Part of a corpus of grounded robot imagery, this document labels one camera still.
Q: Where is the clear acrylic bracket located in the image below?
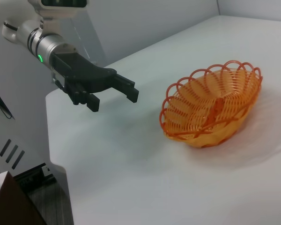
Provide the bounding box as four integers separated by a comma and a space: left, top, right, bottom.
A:
70, 7, 106, 68

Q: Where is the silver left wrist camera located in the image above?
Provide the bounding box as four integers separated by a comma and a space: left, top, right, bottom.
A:
27, 0, 88, 36

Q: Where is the thin black cable loop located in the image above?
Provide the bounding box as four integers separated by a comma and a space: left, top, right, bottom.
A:
0, 82, 16, 120

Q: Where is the brown wooden box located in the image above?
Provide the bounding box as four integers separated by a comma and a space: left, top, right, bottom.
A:
0, 170, 48, 225

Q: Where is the orange woven plastic basket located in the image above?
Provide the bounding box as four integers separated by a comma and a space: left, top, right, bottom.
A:
159, 60, 264, 149

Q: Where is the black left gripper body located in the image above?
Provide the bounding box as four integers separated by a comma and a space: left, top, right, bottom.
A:
52, 52, 118, 94

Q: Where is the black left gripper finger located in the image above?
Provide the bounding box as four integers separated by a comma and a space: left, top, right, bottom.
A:
112, 74, 140, 103
69, 83, 100, 112

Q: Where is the white robot torso column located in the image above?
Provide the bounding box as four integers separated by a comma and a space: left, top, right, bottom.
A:
0, 0, 67, 181

